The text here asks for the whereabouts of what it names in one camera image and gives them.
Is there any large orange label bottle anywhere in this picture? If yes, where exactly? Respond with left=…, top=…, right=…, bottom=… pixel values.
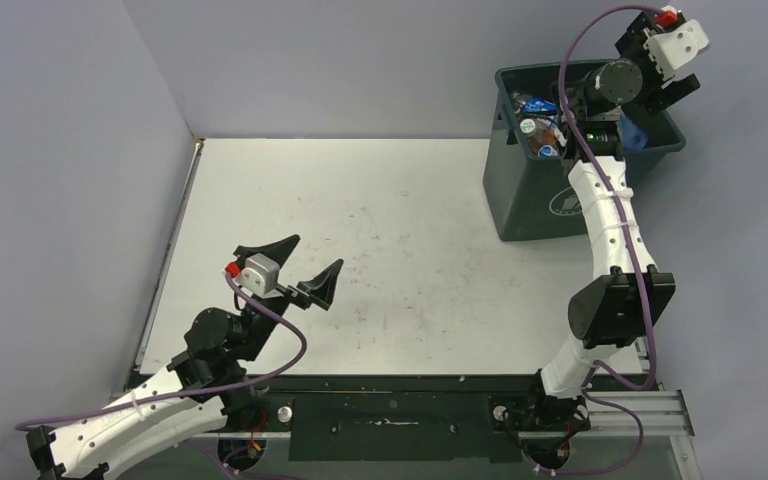
left=519, top=118, right=560, bottom=157

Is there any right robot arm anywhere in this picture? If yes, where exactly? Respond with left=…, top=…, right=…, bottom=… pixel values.
left=525, top=5, right=710, bottom=428

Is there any pepsi bottle blue cap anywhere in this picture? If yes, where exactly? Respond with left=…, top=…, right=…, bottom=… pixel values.
left=509, top=91, right=557, bottom=116

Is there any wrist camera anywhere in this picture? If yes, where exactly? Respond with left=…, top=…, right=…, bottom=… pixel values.
left=225, top=253, right=281, bottom=298
left=643, top=5, right=710, bottom=82

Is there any white knob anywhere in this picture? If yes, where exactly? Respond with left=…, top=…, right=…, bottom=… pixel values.
left=276, top=405, right=293, bottom=423

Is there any clear bottle blue label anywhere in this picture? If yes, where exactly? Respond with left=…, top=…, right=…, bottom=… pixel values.
left=618, top=114, right=648, bottom=152

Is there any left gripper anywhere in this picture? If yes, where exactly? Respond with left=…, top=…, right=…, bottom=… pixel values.
left=236, top=235, right=341, bottom=361

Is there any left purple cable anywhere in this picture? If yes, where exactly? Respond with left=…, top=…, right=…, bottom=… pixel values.
left=14, top=271, right=310, bottom=480

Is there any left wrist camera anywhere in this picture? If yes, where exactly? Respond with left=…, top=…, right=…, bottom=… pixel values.
left=225, top=253, right=281, bottom=298

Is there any aluminium rail frame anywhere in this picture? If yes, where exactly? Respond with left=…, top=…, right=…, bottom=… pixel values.
left=89, top=390, right=703, bottom=480

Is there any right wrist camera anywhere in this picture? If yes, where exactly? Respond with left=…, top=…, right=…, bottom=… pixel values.
left=643, top=5, right=710, bottom=82

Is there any clear unlabelled bottle blue cap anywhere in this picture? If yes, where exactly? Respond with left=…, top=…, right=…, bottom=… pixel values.
left=537, top=145, right=559, bottom=157

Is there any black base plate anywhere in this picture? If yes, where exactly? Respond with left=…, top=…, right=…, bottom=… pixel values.
left=217, top=392, right=591, bottom=470

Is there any dark green trash bin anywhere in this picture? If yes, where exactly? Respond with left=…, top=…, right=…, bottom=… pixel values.
left=483, top=63, right=686, bottom=242

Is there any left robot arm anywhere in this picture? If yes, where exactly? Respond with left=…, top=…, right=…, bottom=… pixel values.
left=14, top=234, right=344, bottom=479

